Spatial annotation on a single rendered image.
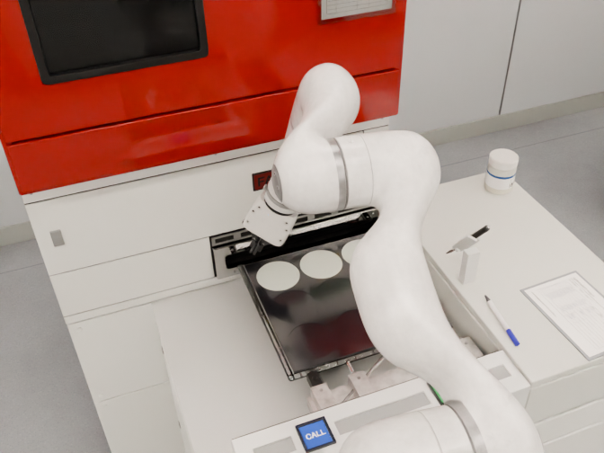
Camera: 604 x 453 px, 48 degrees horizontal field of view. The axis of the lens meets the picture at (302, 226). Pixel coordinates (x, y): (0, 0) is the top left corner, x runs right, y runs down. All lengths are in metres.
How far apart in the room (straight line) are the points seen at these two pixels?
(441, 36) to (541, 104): 0.87
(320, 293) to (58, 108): 0.68
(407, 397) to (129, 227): 0.70
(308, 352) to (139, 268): 0.45
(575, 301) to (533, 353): 0.18
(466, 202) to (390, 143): 0.83
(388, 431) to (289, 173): 0.34
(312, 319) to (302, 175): 0.65
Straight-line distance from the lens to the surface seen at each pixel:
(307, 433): 1.22
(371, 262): 0.83
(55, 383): 2.69
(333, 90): 0.97
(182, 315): 1.63
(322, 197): 0.88
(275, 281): 1.57
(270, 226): 1.45
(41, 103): 1.30
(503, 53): 3.74
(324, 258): 1.62
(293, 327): 1.47
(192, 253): 1.61
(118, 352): 1.78
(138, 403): 1.94
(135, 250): 1.57
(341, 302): 1.52
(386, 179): 0.89
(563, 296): 1.52
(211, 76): 1.33
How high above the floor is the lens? 1.98
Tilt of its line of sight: 39 degrees down
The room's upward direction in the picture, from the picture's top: 2 degrees counter-clockwise
